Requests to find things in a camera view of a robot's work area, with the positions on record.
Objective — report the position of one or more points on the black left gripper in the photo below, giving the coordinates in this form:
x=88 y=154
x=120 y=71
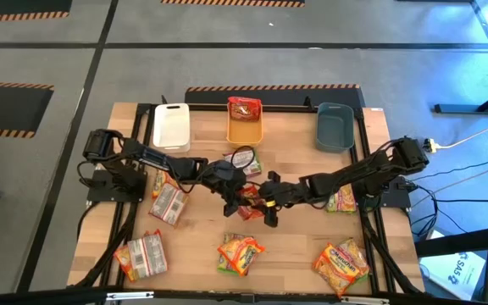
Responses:
x=227 y=180

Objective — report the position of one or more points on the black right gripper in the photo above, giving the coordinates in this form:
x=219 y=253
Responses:
x=288 y=192

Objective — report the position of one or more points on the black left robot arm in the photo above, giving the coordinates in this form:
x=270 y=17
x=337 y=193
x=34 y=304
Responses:
x=151 y=156

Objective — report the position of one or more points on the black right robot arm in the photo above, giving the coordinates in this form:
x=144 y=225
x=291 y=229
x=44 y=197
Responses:
x=354 y=173

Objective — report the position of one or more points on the orange plastic bin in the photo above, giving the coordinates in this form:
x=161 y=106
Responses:
x=244 y=133

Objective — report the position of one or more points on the blue-grey plastic bin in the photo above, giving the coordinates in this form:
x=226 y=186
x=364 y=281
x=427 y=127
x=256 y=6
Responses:
x=334 y=127

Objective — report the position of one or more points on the white plastic bin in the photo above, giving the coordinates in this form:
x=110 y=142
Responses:
x=172 y=127

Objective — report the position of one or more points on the black mat with hazard stripes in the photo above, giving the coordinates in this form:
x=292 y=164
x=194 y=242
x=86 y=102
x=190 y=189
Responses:
x=15 y=6
x=278 y=94
x=7 y=110
x=227 y=3

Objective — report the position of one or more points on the white yellow power strip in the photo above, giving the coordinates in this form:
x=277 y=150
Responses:
x=430 y=145

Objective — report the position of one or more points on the black desk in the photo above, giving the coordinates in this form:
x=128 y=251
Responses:
x=460 y=241

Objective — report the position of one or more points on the white box with blue print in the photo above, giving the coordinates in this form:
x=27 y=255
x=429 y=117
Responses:
x=451 y=271

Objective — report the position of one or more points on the silver metal bracket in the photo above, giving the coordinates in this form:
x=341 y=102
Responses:
x=364 y=301
x=129 y=295

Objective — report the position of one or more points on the black desk leg frame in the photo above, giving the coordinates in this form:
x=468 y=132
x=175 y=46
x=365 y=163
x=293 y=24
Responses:
x=473 y=109

